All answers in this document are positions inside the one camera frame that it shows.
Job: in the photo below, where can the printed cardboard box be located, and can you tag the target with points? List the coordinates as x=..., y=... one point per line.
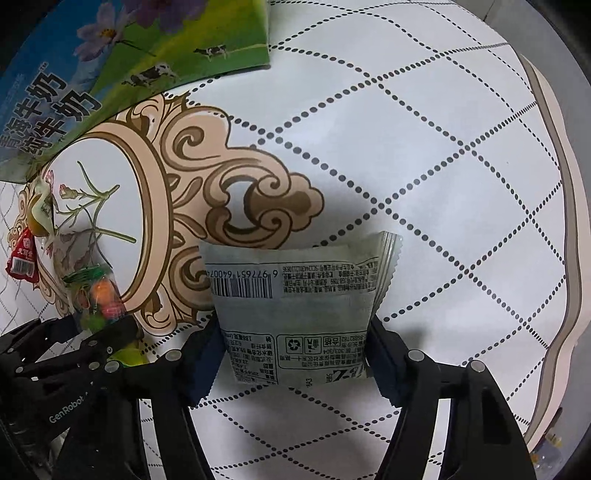
x=138, y=46

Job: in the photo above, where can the clear plastic bag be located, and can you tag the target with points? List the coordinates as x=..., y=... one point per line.
x=551, y=441

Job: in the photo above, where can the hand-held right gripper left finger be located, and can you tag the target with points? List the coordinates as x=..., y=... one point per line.
x=205, y=364

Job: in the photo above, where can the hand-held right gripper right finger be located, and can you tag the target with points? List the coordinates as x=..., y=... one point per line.
x=385, y=364

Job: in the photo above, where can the clear colourful candy packet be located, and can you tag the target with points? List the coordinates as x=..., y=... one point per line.
x=99, y=295

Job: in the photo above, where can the clear braised egg packet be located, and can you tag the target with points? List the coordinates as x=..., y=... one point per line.
x=40, y=210

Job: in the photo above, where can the small red snack packet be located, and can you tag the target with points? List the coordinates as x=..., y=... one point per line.
x=21, y=265

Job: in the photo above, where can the grey white snack packet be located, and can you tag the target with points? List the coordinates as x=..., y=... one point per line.
x=295, y=314

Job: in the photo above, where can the white checked floral blanket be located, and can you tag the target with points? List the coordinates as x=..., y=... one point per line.
x=415, y=138

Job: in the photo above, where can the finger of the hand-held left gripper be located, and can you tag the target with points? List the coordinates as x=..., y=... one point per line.
x=41, y=334
x=113, y=337

